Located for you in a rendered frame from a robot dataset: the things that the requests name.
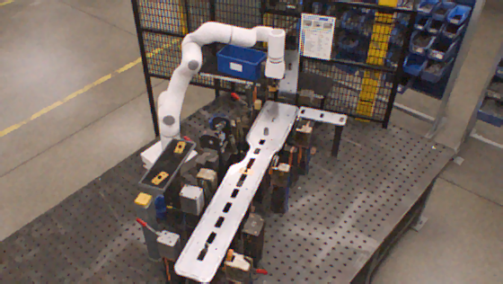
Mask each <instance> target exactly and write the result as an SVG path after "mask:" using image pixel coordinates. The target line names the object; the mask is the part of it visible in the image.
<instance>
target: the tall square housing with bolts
mask: <svg viewBox="0 0 503 284"><path fill-rule="evenodd" d="M180 196H181V208H182V210H184V211H186V212H188V213H185V212H183V211H182V212H183V217H184V223H185V225H184V228H185V235H186V241H187V242H188V241H189V239H190V237H191V236H192V234H193V232H194V230H195V229H196V227H197V225H198V223H199V221H200V220H201V218H202V217H203V216H204V210H203V208H204V193H203V190H202V189H200V188H197V187H193V186H190V185H187V184H186V185H184V187H183V188H182V192H181V194H180ZM187 242H186V243H187Z"/></svg>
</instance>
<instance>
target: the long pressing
mask: <svg viewBox="0 0 503 284"><path fill-rule="evenodd" d="M298 111H299V108H297V107H296V106H291V105H287V104H283V103H278V102H270V101H268V102H266V103H265V104H264V106H263V107H262V109H261V110H260V113H259V115H258V116H257V118H256V120H255V121H254V122H253V124H252V126H251V128H250V129H249V131H248V134H247V136H246V142H247V143H248V146H249V147H250V150H249V151H248V154H247V156H246V157H245V159H244V161H243V162H241V163H239V164H235V165H232V166H231V167H230V168H229V170H228V172H227V173H226V176H225V178H224V179H223V181H222V183H221V185H220V186H219V188H218V190H217V192H216V194H215V195H214V197H213V199H212V200H211V201H210V203H209V205H208V206H207V209H206V211H205V212H204V216H203V217H202V218H201V220H200V221H199V223H198V225H197V227H196V229H195V230H194V232H193V234H192V236H191V237H190V239H189V241H188V242H187V243H186V245H185V247H184V249H183V250H182V254H181V256H180V258H179V259H178V261H177V262H176V263H175V266H174V269H175V271H176V273H177V274H179V275H181V276H182V277H185V278H188V279H191V280H197V281H200V282H203V283H207V282H210V281H211V280H213V278H214V277H215V275H216V272H217V270H218V268H219V266H220V264H221V262H222V260H223V259H224V258H225V255H226V250H227V248H228V246H229V244H230V243H231V241H232V239H233V237H234V235H235V233H236V231H237V229H238V227H239V225H240V224H241V222H242V220H243V216H244V215H245V213H246V211H247V209H248V206H249V204H250V202H251V200H252V197H253V195H254V194H255V192H256V190H257V189H258V187H259V185H260V181H261V179H262V177H263V175H264V173H265V172H266V171H267V169H268V167H269V162H270V160H271V158H272V156H273V155H274V154H275V153H276V152H277V151H279V150H280V149H281V148H282V147H283V145H284V143H285V141H286V139H287V136H288V134H289V132H290V130H291V128H292V125H293V123H294V121H295V119H296V116H297V113H298ZM287 115H289V116H287ZM273 118H275V119H273ZM272 119H273V122H272ZM265 128H269V135H267V136H265V135H264V134H263V133H264V129H265ZM261 139H263V140H266V141H265V143H264V145H263V146H262V145H259V143H260V140H261ZM271 139H272V140H271ZM267 148H268V149H267ZM255 149H260V152H259V153H258V154H257V155H255V154H254V153H253V152H254V151H255ZM250 158H255V161H254V163H253V165H252V167H251V170H252V171H254V173H253V175H249V174H248V175H247V177H246V179H245V181H244V183H243V186H242V187H241V188H239V187H236V184H237V183H238V181H239V180H240V178H241V176H242V174H243V173H238V171H239V169H240V168H245V169H246V167H247V165H248V162H249V160H250ZM229 184H230V185H229ZM234 189H237V190H239V193H238V194H237V195H236V197H235V199H232V198H230V195H231V194H232V193H233V191H234ZM246 189H248V190H246ZM226 202H230V203H232V206H231V208H230V209H229V211H228V213H224V212H223V210H224V208H225V206H226ZM214 212H216V213H214ZM219 217H224V218H225V220H224V222H223V224H222V226H221V227H220V228H217V227H215V224H216V222H217V220H218V219H219ZM210 233H216V237H215V238H214V240H213V242H212V244H209V247H208V248H205V247H204V243H205V242H206V241H207V238H208V237H209V235H210ZM197 243H198V244H197ZM202 249H207V253H206V255H205V257H204V260H203V261H200V260H198V257H199V255H200V253H201V251H202Z"/></svg>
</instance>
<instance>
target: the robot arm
mask: <svg viewBox="0 0 503 284"><path fill-rule="evenodd" d="M256 41H265V42H268V44H269V54H268V58H269V59H268V61H267V65H266V73H265V76H267V77H268V78H269V80H270V86H272V85H273V84H274V79H273V78H277V80H276V82H275V87H277V86H278V81H280V80H281V79H286V76H285V63H284V48H285V32H284V31H283V30H281V29H271V28H269V27H264V26H257V27H254V28H252V29H251V30H248V29H244V28H240V27H235V26H232V25H227V24H223V23H219V22H205V23H204V24H203V25H202V26H201V27H200V28H199V29H198V30H197V31H195V32H193V33H191V34H188V35H187V36H186V37H185V38H184V40H183V41H182V62H181V65H180V66H179V67H177V68H176V69H175V71H174V72H173V75H172V79H171V81H170V83H169V86H168V89H167V91H164V92H161V94H160V96H159V99H158V115H159V119H160V130H161V145H160V146H159V148H158V149H157V156H159V155H160V154H161V151H163V149H164V148H165V147H166V145H167V144H168V143H169V141H170V140H171V139H172V138H181V129H180V115H181V108H182V101H183V96H184V94H185V91H186V88H187V86H188V85H189V82H190V79H191V78H192V77H193V76H194V75H195V74H196V73H197V72H198V71H199V70H200V68H201V65H202V54H201V47H202V46H203V45H204V44H207V43H213V42H221V43H229V44H234V45H239V46H244V47H251V46H252V45H253V44H254V43H255V42H256Z"/></svg>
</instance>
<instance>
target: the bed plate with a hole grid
mask: <svg viewBox="0 0 503 284"><path fill-rule="evenodd" d="M229 97H231V93H229V92H225V93H223V94H221V95H220V96H218V97H217V98H215V100H213V101H212V102H210V103H208V104H207V105H206V106H204V107H202V108H200V109H199V110H197V111H195V112H194V113H192V114H191V115H190V116H189V117H187V118H185V119H184V120H182V121H181V122H180V129H181V139H183V136H186V137H187V138H189V139H190V140H191V141H193V142H194V143H196V145H197V146H198V147H199V134H200V133H201V131H202V130H203V129H210V125H209V120H210V119H211V117H212V116H213V114H214V113H220V114H224V115H226V117H227V118H229V119H230V120H233V121H234V120H235V118H240V120H241V110H242V109H243V107H245V106H244V105H243V104H242V103H240V102H239V101H237V102H232V101H228V98H229ZM334 127H335V126H334V125H331V124H327V123H322V122H318V121H315V122H314V124H313V143H312V147H313V148H316V151H315V152H314V154H311V160H310V161H309V168H308V170H309V169H310V171H308V172H309V173H308V174H307V177H304V176H303V175H302V174H300V173H295V179H294V177H293V181H295V182H296V183H297V184H296V183H295V185H294V184H293V185H294V186H295V187H292V189H291V188H290V189H289V194H288V191H287V195H288V207H289V210H288V212H287V213H286V214H284V216H283V215H282V214H280V215H279V214H277V215H276V214H273V213H271V214H270V213H269V211H268V208H269V207H270V197H271V195H272V184H271V174H269V173H267V185H266V186H268V188H267V189H266V191H265V192H263V194H264V198H263V200H262V202H261V203H260V202H257V201H254V200H252V201H251V205H252V206H254V207H256V208H255V210H254V211H253V215H256V216H263V217H266V226H265V237H264V252H265V253H267V254H268V255H267V258H266V259H265V261H264V263H263V265H262V269H263V270H266V271H268V275H264V274H259V277H258V278H257V279H256V280H251V284H351V282H352V281H353V280H355V278H356V276H357V275H358V274H359V273H360V272H361V271H362V269H363V268H364V267H365V266H366V264H367V263H368V262H369V260H370V259H372V258H373V256H374V255H375V254H376V252H377V250H378V249H379V248H380V246H381V245H382V244H383V243H384V241H385V240H386V239H387V237H389V236H390V235H391V233H392V232H393V231H394V229H395V228H396V227H397V226H398V225H399V223H400V222H401V221H402V219H403V218H404V217H405V216H406V215H407V214H408V213H409V211H410V210H411V209H412V207H413V206H414V205H415V204H416V203H417V201H418V200H419V197H420V196H421V195H422V194H423V193H424V192H425V191H426V190H427V188H428V187H429V186H430V184H431V183H432V182H433V181H434V180H435V179H436V178H437V177H438V175H439V174H440V173H441V171H442V170H443V169H444V168H445V166H446V165H447V164H448V162H449V161H450V160H451V159H452V158H453V156H454V155H455V150H454V149H452V148H450V147H448V146H444V145H442V144H440V143H437V142H436V141H435V140H432V139H430V138H426V137H424V136H422V135H420V134H419V133H417V132H414V131H412V130H409V129H402V128H400V127H399V126H398V125H396V124H394V123H391V122H390V121H389V124H388V127H387V129H381V127H382V123H378V122H374V121H369V122H364V121H360V120H356V118H353V117H349V116H348V117H347V119H346V122H345V125H344V129H343V130H342V135H341V141H340V149H339V153H341V154H343V155H344V156H343V158H342V161H339V160H334V159H331V158H328V157H326V156H325V155H326V153H327V151H332V147H333V141H334ZM183 140H184V139H183ZM160 141H161V135H160V136H159V137H157V138H155V139H154V140H152V141H151V142H150V143H148V144H147V145H145V146H143V147H141V148H140V149H139V150H138V151H136V152H134V153H133V154H131V155H129V156H128V157H126V158H125V159H123V160H122V161H120V162H119V163H118V164H116V165H115V166H114V167H112V168H110V170H108V171H107V172H105V173H102V174H101V175H100V176H97V177H96V178H95V179H94V180H92V181H91V182H89V183H88V184H87V185H85V186H84V187H82V188H81V189H79V190H78V191H76V192H75V193H74V194H71V195H69V196H68V197H66V198H65V199H63V200H62V201H60V202H59V203H58V204H57V205H55V206H53V208H51V209H49V210H48V211H46V212H45V213H44V214H42V215H40V216H37V217H36V218H34V219H33V220H32V221H31V222H30V223H28V224H27V225H25V226H23V227H22V228H20V229H19V230H17V231H16V232H14V233H13V234H12V235H11V236H9V237H6V238H5V239H4V240H2V241H0V284H166V283H165V281H166V278H165V273H164V271H163V270H164V265H163V259H161V262H160V263H159V262H154V261H151V260H148V259H147V257H148V252H147V249H146V242H145V238H144V236H143V232H142V228H141V225H140V224H139V223H138V222H137V220H136V218H137V217H138V215H137V210H136V206H135V204H136V203H135V200H136V199H137V197H138V196H139V194H140V193H143V194H148V195H152V198H154V201H155V199H156V198H157V196H158V195H162V196H163V194H162V193H161V192H160V191H154V190H151V189H147V188H145V187H141V186H139V181H140V180H141V178H142V177H143V176H144V174H145V173H146V172H147V171H148V170H147V169H146V168H145V167H144V166H143V165H144V164H145V163H144V162H143V161H142V156H141V155H140V154H141V153H143V152H144V151H146V150H148V149H149V148H151V147H152V146H154V145H156V144H157V143H159V142H160Z"/></svg>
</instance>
